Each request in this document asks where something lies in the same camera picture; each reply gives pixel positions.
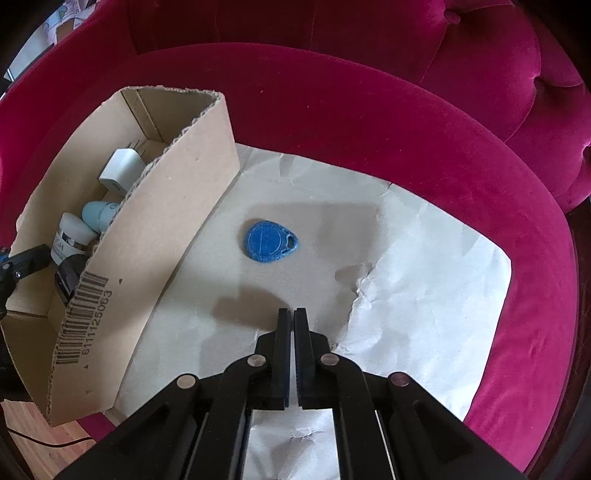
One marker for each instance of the red velvet tufted sofa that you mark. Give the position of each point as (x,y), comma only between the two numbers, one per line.
(369,115)

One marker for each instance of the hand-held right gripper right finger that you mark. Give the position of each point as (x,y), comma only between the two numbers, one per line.
(304,360)

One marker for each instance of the small white jar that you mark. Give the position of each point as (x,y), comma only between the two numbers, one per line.
(69,235)

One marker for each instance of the black cylinder case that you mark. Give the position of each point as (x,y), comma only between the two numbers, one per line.
(69,277)

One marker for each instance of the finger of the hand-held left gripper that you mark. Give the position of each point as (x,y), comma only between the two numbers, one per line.
(25,264)

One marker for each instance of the cardboard box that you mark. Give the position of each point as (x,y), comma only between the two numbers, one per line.
(175,230)

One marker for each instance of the white charger plug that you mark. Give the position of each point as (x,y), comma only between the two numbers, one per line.
(120,168)

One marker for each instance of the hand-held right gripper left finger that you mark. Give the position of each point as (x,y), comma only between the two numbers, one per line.
(281,360)

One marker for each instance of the blue key fob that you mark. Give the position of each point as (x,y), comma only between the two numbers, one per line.
(268,241)

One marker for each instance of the light blue bottle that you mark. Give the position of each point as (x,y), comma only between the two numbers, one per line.
(97,214)

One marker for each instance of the brown paper sheet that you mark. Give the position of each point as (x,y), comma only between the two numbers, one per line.
(415,277)

